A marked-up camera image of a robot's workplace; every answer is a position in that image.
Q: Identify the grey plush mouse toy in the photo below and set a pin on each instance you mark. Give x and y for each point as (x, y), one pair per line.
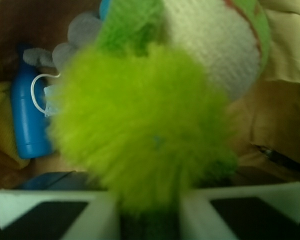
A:
(82, 30)

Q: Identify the blue textured ball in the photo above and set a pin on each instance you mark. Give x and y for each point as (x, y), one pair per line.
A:
(103, 8)

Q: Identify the yellow cloth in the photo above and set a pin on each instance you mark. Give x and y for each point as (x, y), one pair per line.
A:
(8, 148)

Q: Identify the brown paper bag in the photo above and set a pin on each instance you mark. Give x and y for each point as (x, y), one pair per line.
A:
(269, 114)

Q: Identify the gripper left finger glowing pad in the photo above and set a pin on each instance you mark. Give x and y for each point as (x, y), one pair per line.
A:
(58, 215)

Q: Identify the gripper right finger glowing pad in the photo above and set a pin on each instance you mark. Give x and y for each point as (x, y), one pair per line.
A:
(256, 212)

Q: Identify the blue plastic bottle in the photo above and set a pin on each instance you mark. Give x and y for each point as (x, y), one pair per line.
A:
(29, 123)

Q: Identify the blue sponge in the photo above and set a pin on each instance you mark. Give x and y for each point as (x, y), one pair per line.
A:
(51, 107)

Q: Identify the green plush frog toy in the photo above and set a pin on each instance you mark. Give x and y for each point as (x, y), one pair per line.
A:
(143, 107)

